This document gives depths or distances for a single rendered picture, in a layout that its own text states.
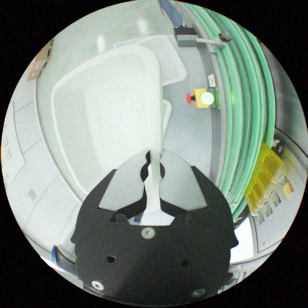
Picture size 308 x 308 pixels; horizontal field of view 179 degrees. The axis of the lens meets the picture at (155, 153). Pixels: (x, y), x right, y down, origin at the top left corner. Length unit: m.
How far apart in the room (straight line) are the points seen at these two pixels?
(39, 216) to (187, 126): 3.66
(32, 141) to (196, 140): 3.43
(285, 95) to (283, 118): 0.10
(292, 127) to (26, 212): 3.98
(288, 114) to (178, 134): 0.54
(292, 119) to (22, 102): 4.10
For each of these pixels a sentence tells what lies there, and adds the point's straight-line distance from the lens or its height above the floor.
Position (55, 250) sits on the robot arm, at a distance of 0.51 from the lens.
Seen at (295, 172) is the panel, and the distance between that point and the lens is 0.48.
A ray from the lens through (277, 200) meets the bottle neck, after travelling 0.38.
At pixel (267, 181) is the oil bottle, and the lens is 0.38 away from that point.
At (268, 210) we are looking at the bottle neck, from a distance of 0.42.
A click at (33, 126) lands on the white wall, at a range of 3.49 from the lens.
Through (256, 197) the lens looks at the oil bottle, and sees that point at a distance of 0.44.
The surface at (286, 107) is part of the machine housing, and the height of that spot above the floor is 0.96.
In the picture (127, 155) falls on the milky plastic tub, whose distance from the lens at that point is 0.21.
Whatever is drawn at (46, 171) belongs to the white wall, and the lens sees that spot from 3.46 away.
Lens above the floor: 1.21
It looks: 58 degrees down
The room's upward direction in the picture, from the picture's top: 162 degrees counter-clockwise
